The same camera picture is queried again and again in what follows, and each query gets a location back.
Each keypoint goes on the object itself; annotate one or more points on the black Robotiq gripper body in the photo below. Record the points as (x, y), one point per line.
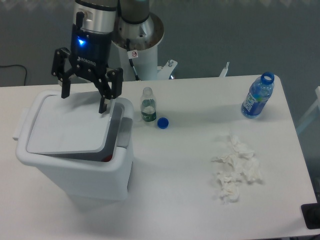
(89, 54)

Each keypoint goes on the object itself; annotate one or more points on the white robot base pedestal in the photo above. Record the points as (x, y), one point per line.
(137, 46)

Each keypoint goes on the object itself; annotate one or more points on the white trash can lid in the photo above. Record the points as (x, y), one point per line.
(73, 128)

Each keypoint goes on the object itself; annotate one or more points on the blue bottle cap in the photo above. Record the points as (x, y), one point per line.
(162, 122)

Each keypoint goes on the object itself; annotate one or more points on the red object inside bin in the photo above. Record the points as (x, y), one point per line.
(108, 158)

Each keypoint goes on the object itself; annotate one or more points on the clear small plastic bottle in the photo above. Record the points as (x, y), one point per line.
(148, 105)

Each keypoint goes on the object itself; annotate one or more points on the black device at edge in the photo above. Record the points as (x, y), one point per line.
(311, 215)

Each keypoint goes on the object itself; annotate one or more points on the white chair frame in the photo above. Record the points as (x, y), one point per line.
(310, 115)

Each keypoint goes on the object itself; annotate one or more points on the white trash can body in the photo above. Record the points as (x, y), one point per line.
(86, 178)

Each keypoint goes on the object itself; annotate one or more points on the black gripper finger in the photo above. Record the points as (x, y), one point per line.
(58, 70)
(109, 86)

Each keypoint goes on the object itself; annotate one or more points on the blue plastic drink bottle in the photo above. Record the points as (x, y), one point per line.
(259, 93)

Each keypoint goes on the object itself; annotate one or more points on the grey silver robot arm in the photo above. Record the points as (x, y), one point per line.
(100, 15)

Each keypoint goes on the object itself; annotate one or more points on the crumpled white tissue pile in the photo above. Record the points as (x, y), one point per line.
(236, 167)

